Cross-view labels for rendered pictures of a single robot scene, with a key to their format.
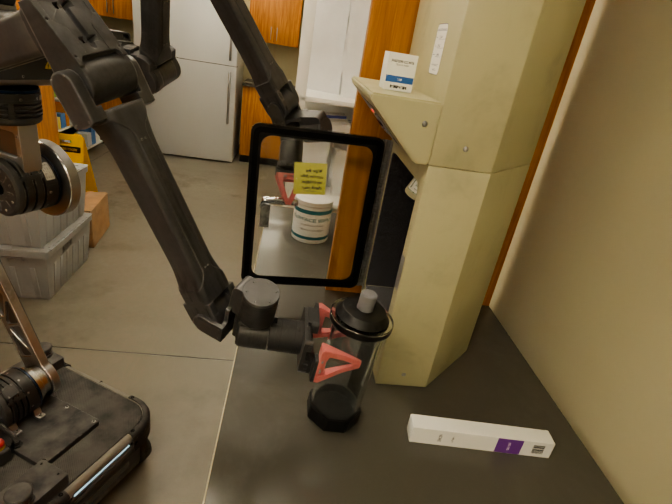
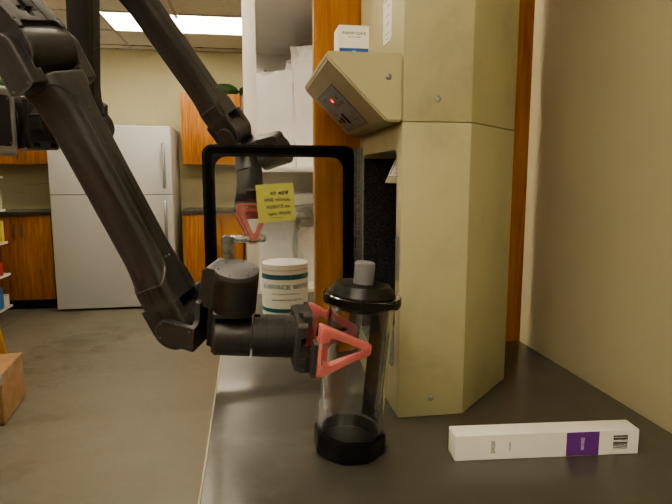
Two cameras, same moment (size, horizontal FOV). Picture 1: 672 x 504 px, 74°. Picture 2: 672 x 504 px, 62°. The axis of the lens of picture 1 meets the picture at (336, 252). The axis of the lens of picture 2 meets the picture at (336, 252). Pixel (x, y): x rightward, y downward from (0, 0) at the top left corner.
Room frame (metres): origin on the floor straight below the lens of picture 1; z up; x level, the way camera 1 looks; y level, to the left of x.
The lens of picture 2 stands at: (-0.12, -0.01, 1.33)
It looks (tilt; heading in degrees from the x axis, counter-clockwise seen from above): 8 degrees down; 359
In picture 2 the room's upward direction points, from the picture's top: straight up
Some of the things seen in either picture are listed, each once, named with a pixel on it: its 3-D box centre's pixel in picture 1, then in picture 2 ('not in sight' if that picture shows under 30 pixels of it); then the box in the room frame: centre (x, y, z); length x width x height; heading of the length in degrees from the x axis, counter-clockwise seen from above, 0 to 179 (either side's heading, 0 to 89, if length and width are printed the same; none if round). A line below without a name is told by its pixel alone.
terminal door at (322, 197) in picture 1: (309, 213); (281, 244); (1.01, 0.08, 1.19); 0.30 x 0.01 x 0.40; 103
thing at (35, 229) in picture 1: (31, 200); not in sight; (2.32, 1.77, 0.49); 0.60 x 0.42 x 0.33; 8
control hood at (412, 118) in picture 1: (384, 114); (346, 100); (0.89, -0.05, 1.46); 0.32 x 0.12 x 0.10; 8
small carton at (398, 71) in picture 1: (398, 71); (351, 47); (0.84, -0.05, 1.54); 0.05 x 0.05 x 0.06; 8
